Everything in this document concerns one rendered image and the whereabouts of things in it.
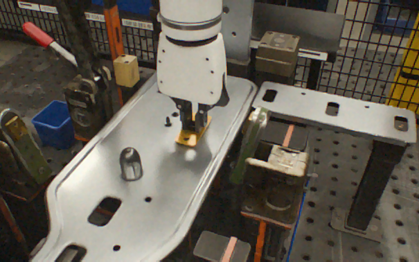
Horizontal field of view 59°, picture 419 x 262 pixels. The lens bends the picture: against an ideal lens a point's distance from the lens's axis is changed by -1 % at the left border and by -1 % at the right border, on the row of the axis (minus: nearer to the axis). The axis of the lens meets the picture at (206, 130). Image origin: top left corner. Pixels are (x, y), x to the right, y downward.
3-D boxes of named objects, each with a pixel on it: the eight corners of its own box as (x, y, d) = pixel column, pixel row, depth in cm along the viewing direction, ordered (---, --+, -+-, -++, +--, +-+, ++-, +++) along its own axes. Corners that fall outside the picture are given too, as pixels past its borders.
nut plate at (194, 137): (194, 147, 61) (194, 141, 61) (173, 141, 62) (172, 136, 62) (212, 118, 67) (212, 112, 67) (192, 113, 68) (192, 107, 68)
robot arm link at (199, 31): (146, 17, 50) (148, 38, 52) (208, 28, 47) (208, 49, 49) (173, -4, 56) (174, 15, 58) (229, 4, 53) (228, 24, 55)
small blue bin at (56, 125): (66, 153, 104) (57, 129, 99) (37, 145, 107) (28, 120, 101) (88, 130, 112) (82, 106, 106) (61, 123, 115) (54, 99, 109)
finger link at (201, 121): (194, 100, 59) (194, 133, 63) (212, 105, 58) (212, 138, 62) (201, 90, 61) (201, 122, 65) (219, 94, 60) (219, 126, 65)
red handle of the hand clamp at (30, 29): (93, 84, 64) (17, 25, 62) (89, 91, 66) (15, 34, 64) (107, 72, 67) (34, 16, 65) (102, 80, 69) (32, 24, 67)
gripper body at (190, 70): (146, 30, 51) (153, 98, 59) (216, 43, 49) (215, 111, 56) (170, 10, 57) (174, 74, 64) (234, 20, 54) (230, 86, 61)
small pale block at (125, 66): (147, 194, 93) (128, 64, 70) (135, 190, 94) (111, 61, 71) (154, 184, 96) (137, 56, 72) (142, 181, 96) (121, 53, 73)
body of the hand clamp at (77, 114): (120, 220, 87) (90, 94, 65) (95, 211, 89) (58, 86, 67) (133, 201, 91) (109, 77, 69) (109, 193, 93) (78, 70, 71)
